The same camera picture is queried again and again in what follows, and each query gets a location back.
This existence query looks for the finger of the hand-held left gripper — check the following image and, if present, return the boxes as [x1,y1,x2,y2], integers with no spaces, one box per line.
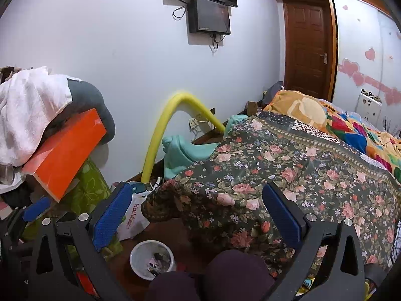
[21,196,52,223]

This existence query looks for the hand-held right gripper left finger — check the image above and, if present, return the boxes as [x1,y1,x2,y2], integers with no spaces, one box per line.
[30,182,134,301]

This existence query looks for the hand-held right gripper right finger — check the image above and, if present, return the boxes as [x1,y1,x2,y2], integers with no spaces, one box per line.
[262,182,368,301]

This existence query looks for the white bowl with items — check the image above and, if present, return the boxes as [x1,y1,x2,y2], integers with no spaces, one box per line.
[129,240,175,281]

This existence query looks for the white plastic bag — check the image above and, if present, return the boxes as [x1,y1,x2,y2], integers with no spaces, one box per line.
[115,183,151,241]

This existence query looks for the green leaf-print cloth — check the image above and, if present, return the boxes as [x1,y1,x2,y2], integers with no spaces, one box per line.
[23,157,123,259]

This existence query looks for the dark floral blanket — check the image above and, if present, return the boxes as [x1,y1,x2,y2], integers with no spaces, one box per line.
[141,111,401,276]

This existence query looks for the small dark box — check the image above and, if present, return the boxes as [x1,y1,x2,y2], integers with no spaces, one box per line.
[130,181,157,195]

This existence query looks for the orange box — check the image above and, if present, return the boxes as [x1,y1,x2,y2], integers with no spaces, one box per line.
[21,108,108,204]

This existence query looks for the maroon knees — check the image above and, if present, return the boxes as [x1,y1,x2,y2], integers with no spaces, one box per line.
[203,250,275,301]

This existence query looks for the teal cloth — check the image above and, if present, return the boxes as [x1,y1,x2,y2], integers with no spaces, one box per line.
[161,114,249,180]

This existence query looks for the yellow foam tube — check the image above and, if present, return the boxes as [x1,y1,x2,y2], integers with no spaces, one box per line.
[141,91,227,184]

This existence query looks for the person's left leg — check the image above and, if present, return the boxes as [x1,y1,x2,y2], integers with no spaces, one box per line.
[147,273,208,301]

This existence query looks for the white towel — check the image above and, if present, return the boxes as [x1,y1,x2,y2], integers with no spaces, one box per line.
[0,66,73,167]

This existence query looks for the colourful orange blanket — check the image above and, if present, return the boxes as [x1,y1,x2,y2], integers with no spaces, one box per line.
[262,90,401,178]

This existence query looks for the grey pillow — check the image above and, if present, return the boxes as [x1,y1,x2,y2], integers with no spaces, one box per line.
[44,78,116,146]

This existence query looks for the dark blue pillow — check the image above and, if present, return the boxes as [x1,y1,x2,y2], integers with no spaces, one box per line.
[262,82,285,105]

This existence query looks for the dried twig bunch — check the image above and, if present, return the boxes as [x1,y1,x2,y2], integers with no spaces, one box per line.
[381,115,401,136]

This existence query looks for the white box device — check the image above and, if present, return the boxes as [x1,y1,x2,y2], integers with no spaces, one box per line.
[360,89,383,120]

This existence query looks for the group of pink heart stickers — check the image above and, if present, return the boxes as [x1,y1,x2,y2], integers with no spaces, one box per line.
[338,4,401,106]

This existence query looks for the brown wooden door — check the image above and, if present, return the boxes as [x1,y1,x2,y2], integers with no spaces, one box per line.
[283,0,333,100]

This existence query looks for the white wardrobe with hearts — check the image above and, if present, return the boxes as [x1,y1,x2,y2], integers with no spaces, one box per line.
[331,0,401,126]

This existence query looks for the black set-top box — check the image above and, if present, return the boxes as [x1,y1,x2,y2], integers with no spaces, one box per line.
[187,0,232,36]

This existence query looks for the black hanging cable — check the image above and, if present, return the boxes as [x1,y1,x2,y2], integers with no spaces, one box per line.
[209,34,227,51]

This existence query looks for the black looped cable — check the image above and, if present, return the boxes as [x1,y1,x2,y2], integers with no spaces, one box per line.
[172,4,189,20]

